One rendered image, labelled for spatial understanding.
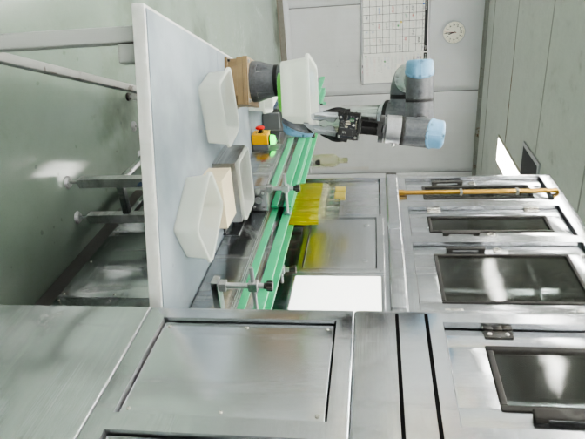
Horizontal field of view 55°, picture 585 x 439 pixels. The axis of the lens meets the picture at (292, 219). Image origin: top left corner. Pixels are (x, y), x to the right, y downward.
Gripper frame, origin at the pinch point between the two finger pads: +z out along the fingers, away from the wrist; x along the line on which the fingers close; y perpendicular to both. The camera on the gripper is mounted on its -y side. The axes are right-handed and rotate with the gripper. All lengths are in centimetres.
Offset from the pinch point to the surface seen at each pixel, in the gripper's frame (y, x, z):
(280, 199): -66, 31, 16
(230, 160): -31.7, 15.3, 28.8
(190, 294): 0, 53, 30
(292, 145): -103, 11, 18
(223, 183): -15.3, 21.0, 26.3
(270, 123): -117, 3, 32
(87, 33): 15, -16, 56
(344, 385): 51, 49, -18
